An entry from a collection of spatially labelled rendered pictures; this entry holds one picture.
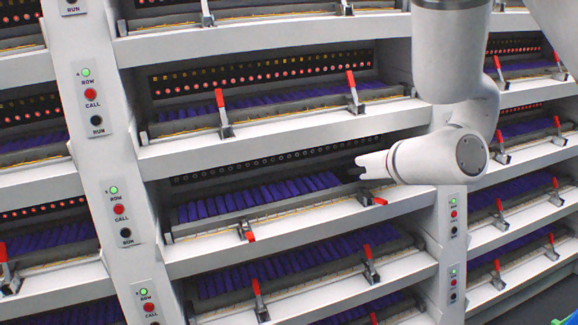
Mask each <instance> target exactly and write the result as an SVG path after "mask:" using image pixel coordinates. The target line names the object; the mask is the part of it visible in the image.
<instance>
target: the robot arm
mask: <svg viewBox="0 0 578 325"><path fill-rule="evenodd" d="M522 1H523V3H524V4H525V6H526V7H527V9H528V10H529V12H530V13H531V15H532V17H533V18H534V19H535V21H536V23H537V24H538V26H539V28H540V29H541V30H542V32H543V34H544V35H545V36H546V38H547V40H548V41H549V42H550V44H551V45H552V47H553V49H554V50H555V51H556V53H557V55H558V56H559V57H560V59H561V61H562V62H563V63H564V65H565V67H566V68H567V70H568V71H569V73H570V75H571V76H572V77H573V79H574V81H575V82H576V84H577V85H578V0H522ZM410 2H411V26H412V76H413V81H414V86H415V89H416V91H417V93H418V94H419V95H420V97H422V98H423V99H424V100H425V101H426V102H429V103H432V104H453V111H452V116H451V118H450V120H449V121H448V122H447V123H446V124H445V125H444V126H442V127H440V128H439V129H438V130H436V131H434V132H432V133H429V134H427V135H423V136H420V137H414V138H411V139H405V140H402V141H398V142H396V143H395V144H394V145H393V146H392V147H391V148H390V149H389V150H383V151H380V152H374V153H369V154H366V155H362V156H358V157H356V158H355V162H350V169H348V174H349V175H353V176H358V175H359V176H360V177H359V178H360V179H365V180H367V179H388V178H392V179H394V180H395V181H396V182H398V183H399V184H402V185H473V184H476V183H478V182H479V181H480V180H481V179H482V178H483V177H484V176H485V174H486V172H487V169H488V165H489V151H488V145H489V144H490V142H491V140H492V138H493V135H494V132H495V129H496V126H497V121H498V117H499V112H500V107H501V94H500V91H499V89H498V87H497V85H496V84H495V82H494V81H493V80H492V79H491V78H490V77H489V76H488V75H486V74H485V73H484V72H483V64H484V57H485V53H486V45H487V40H488V32H489V28H490V19H491V14H492V6H493V0H410Z"/></svg>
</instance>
